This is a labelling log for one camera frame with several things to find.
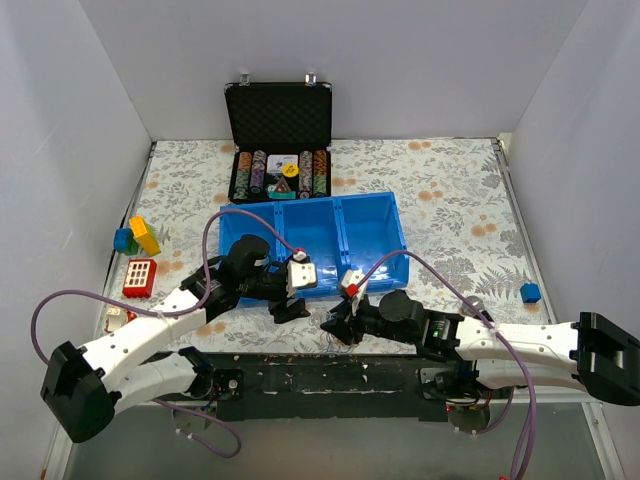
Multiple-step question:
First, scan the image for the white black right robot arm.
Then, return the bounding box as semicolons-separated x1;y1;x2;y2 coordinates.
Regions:
321;290;639;406

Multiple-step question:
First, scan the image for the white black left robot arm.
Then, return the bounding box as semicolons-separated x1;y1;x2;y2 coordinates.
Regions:
40;234;317;443

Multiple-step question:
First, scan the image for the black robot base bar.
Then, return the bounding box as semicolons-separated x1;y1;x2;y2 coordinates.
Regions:
165;353;456;422

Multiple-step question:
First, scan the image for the blue three-compartment plastic bin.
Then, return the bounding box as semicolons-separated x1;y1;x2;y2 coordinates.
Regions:
218;192;409;299

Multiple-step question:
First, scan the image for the floral table mat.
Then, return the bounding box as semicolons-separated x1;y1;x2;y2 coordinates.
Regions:
130;138;554;354

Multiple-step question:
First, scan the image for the red white window brick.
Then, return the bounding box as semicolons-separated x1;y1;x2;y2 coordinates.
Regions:
122;258;157;298

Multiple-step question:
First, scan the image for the yellow toy brick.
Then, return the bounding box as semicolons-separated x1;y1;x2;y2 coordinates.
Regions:
129;216;161;256

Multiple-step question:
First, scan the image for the blue toy cube right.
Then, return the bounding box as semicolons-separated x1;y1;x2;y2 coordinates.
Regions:
519;283;541;304

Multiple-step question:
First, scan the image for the green toy brick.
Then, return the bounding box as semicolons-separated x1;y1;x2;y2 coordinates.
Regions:
124;240;140;256

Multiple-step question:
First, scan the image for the black poker chip case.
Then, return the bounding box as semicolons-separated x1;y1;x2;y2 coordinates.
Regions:
224;79;332;205

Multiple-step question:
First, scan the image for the blue toy brick left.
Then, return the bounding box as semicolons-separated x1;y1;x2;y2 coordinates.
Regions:
113;228;133;253

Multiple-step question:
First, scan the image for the white red toy piece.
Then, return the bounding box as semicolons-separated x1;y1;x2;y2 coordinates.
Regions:
104;306;137;333

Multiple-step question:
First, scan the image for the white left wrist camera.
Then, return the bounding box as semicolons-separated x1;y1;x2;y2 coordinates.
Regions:
286;260;318;295

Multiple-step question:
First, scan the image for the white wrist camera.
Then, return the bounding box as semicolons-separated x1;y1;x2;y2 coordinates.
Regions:
286;260;318;295
338;269;368;300

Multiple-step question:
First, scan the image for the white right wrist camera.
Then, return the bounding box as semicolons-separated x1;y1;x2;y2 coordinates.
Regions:
338;269;368;300

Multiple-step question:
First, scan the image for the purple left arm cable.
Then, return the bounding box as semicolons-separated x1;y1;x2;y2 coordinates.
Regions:
29;208;307;459

